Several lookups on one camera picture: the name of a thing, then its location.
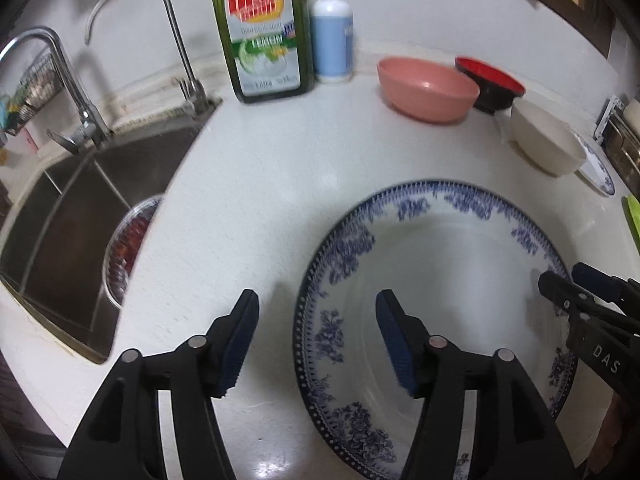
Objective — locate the stainless steel sink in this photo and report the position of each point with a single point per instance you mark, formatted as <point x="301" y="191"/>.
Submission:
<point x="52" y="258"/>

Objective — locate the green plate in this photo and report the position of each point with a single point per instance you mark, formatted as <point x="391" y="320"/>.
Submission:
<point x="631" y="208"/>

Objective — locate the metal strainer in sink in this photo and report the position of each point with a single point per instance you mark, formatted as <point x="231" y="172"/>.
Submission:
<point x="124" y="246"/>

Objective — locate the cream white bowl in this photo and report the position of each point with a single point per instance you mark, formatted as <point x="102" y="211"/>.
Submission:
<point x="546" y="140"/>

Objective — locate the blue white plate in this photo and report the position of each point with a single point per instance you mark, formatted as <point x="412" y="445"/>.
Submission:
<point x="463" y="260"/>
<point x="593" y="170"/>

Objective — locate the pink bowl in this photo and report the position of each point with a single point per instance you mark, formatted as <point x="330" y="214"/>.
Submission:
<point x="426" y="90"/>

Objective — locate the wire sponge basket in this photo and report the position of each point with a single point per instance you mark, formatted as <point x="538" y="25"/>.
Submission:
<point x="37" y="87"/>

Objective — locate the tall chrome sink faucet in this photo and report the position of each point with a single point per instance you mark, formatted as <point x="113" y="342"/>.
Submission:
<point x="91" y="123"/>

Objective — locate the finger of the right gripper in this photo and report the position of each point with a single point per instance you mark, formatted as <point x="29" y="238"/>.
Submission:
<point x="567" y="296"/>
<point x="608" y="288"/>

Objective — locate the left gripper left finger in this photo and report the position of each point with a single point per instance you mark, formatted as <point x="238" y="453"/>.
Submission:
<point x="119" y="435"/>

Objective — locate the white blue pump bottle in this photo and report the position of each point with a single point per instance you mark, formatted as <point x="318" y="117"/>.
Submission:
<point x="332" y="39"/>

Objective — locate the red black bowl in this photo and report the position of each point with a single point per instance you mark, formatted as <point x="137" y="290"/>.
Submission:
<point x="498" y="89"/>

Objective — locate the steel pot upper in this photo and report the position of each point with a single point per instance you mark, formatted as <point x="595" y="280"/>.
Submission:
<point x="622" y="148"/>

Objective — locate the white pot rack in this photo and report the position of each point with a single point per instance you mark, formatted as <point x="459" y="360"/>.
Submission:
<point x="612" y="112"/>

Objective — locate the green dish soap bottle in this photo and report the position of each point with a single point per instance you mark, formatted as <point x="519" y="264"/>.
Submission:
<point x="266" y="45"/>

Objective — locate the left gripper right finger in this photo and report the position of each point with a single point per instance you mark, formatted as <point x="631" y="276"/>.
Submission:
<point x="515" y="436"/>

